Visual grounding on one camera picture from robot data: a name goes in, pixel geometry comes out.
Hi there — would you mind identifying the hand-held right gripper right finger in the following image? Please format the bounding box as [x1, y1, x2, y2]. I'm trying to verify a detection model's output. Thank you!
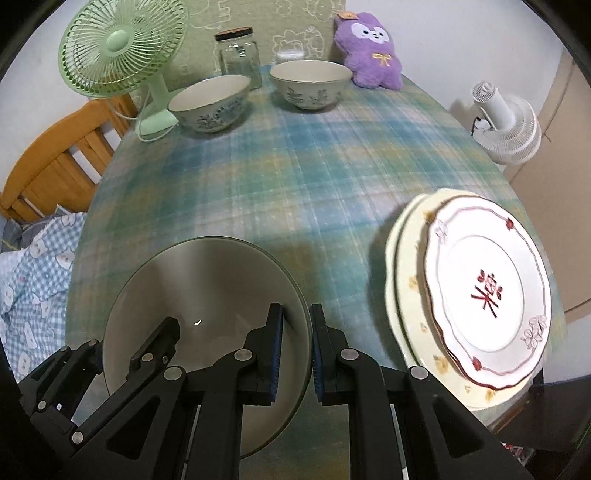
[309, 304, 536, 480]

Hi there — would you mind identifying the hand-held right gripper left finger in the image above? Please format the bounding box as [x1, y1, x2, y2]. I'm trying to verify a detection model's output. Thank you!
[51, 302, 284, 480]

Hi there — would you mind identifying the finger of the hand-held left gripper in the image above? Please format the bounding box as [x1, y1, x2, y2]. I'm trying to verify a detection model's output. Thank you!
[18, 340, 103, 416]
[124, 318, 182, 381]

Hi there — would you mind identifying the grey-green floral ceramic bowl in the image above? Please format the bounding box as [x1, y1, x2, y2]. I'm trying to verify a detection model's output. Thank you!
[102, 236, 312, 460]
[167, 74, 252, 134]
[270, 59, 354, 111]

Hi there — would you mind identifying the round yellow floral plate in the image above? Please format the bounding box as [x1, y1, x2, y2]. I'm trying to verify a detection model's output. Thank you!
[385, 188, 546, 411]

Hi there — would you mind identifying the white plate with red pattern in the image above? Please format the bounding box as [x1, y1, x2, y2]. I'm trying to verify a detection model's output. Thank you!
[422, 195, 552, 390]

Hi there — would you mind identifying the blue checked blanket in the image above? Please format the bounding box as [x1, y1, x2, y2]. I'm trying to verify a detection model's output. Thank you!
[0, 212, 88, 384]

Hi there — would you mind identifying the wooden chair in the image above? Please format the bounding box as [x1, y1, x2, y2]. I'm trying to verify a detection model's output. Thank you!
[0, 95, 141, 224]

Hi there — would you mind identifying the black flat object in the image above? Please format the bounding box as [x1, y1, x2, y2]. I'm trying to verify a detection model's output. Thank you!
[496, 375, 583, 462]

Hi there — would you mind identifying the glass jar with dark lid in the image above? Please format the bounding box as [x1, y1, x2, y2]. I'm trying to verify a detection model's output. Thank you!
[214, 28, 263, 90]

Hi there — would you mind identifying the white standing fan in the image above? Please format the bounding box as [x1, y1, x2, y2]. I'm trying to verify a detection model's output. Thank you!
[470, 80, 542, 166]

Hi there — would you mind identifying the purple plush bunny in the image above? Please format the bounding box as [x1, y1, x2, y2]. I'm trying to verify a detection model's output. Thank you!
[333, 10, 403, 90]

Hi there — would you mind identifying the green desk fan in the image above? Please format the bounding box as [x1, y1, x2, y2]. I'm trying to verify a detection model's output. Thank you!
[59, 0, 190, 143]

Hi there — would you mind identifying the beige door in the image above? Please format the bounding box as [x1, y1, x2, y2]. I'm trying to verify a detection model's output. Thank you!
[501, 51, 591, 319]

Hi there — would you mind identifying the green printed wall cloth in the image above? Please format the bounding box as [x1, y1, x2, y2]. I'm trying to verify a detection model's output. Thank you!
[161, 0, 347, 79]

